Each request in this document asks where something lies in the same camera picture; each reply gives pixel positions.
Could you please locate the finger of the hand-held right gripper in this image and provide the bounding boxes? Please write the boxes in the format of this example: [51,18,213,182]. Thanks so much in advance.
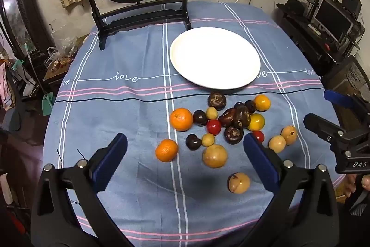
[303,112,348,150]
[324,89,370,127]

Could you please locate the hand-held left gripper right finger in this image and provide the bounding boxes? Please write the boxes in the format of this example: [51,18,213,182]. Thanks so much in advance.
[231,133,339,247]

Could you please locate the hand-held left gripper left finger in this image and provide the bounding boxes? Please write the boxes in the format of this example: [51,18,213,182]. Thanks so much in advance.
[30,133,136,247]

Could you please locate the red cherry tomato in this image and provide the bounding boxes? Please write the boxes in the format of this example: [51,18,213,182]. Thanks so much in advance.
[206,119,222,135]
[251,130,265,144]

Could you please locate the yellow cherry tomato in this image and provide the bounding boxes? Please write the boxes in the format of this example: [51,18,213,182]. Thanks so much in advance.
[247,113,265,132]

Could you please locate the large tan loquat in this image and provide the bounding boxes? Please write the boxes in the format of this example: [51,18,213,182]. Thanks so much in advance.
[202,144,228,169]

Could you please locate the small orange mandarin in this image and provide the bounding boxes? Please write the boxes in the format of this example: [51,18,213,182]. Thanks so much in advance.
[155,139,179,163]

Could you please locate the orange cherry tomato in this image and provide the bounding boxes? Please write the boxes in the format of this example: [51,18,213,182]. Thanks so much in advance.
[253,94,271,112]

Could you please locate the large orange mandarin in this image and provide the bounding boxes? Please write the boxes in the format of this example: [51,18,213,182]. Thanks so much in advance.
[170,108,194,132]

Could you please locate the white round plate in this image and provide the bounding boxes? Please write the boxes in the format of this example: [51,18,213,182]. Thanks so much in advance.
[169,27,261,90]

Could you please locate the person's right hand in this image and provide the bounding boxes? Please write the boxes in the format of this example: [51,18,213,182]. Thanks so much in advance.
[343,174,370,199]

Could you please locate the blue striped tablecloth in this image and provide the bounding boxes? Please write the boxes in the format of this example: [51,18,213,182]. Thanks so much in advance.
[43,1,347,246]

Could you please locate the black computer desk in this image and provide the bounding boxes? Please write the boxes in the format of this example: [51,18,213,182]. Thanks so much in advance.
[277,4,365,74]

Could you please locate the computer monitor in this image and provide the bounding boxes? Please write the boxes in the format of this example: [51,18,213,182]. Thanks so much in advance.
[314,0,355,39]

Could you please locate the green dustpan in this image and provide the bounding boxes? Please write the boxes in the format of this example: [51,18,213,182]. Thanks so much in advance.
[42,92,57,117]

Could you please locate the black speaker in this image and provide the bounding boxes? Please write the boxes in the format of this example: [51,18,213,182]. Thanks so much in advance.
[342,0,362,13]

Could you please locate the low wooden side table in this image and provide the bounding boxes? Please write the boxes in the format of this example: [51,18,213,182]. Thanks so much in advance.
[43,56,76,91]

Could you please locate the black hat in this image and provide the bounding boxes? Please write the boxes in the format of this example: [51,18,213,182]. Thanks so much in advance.
[276,0,307,17]

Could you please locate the white broom stick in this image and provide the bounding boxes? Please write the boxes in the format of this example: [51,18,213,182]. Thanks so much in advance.
[25,44,47,97]

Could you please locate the clear plastic bag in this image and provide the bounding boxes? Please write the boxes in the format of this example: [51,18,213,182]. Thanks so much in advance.
[48,28,84,62]

